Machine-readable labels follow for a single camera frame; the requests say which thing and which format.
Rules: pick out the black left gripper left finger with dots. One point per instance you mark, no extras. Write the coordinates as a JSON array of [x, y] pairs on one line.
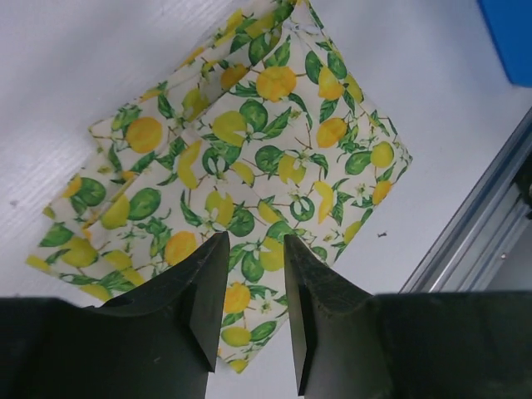
[[160, 340]]

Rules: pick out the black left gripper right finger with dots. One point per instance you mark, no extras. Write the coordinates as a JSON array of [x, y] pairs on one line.
[[336, 350]]

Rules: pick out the aluminium front rail frame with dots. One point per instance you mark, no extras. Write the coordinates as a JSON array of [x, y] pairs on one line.
[[484, 229]]

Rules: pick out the lemon print skirt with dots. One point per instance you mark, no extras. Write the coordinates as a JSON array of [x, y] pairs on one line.
[[260, 133]]

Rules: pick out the blue plastic bin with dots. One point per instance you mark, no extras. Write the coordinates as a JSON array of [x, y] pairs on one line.
[[509, 25]]

